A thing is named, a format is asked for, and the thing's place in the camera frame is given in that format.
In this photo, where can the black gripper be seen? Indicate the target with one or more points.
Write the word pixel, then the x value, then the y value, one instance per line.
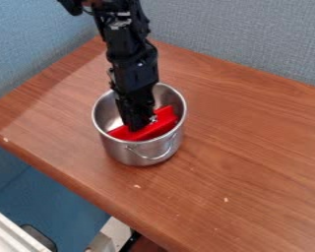
pixel 135 74

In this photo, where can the black table leg bracket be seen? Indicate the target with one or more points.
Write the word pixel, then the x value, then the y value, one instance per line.
pixel 129 242

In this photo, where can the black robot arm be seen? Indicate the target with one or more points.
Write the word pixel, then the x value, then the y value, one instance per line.
pixel 123 27

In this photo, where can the red rectangular block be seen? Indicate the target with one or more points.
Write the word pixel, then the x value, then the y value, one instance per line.
pixel 157 128

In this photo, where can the stainless steel metal pot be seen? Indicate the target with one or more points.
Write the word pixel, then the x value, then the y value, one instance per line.
pixel 153 150

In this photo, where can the white appliance at corner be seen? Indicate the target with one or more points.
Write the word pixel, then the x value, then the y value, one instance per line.
pixel 17 240

